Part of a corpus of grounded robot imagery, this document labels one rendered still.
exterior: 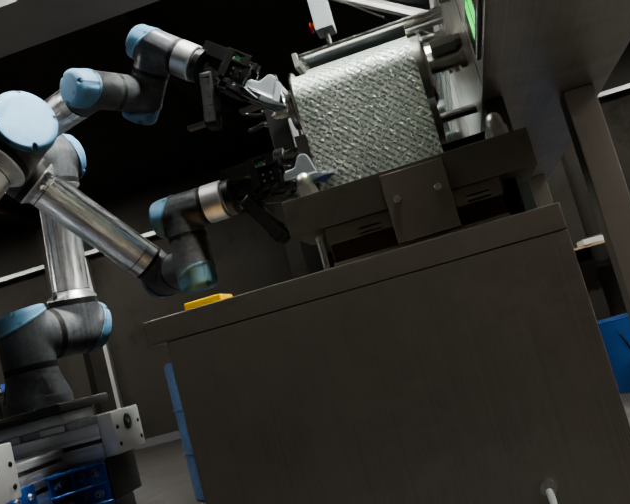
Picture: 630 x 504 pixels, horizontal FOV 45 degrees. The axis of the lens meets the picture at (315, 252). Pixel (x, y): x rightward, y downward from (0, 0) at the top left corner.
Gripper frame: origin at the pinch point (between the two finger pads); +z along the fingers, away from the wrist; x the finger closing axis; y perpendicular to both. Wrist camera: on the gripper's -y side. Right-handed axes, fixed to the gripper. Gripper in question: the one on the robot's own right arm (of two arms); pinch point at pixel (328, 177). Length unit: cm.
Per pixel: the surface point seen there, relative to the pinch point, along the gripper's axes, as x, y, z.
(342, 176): -0.3, -0.6, 2.6
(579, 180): 961, 96, 205
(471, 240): -26.0, -20.8, 21.4
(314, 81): 0.3, 18.7, 2.3
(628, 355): 370, -87, 101
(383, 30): 30.1, 35.3, 17.0
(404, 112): -0.3, 7.3, 16.8
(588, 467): -26, -56, 28
